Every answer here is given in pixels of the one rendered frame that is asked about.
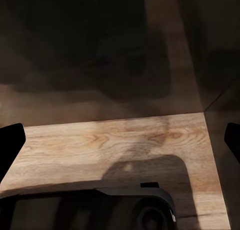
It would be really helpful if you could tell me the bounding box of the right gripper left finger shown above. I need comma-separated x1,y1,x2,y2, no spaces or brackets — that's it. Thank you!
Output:
0,123,26,182

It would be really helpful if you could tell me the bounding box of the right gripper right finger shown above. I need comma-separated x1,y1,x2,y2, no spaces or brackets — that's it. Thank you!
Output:
224,123,240,163

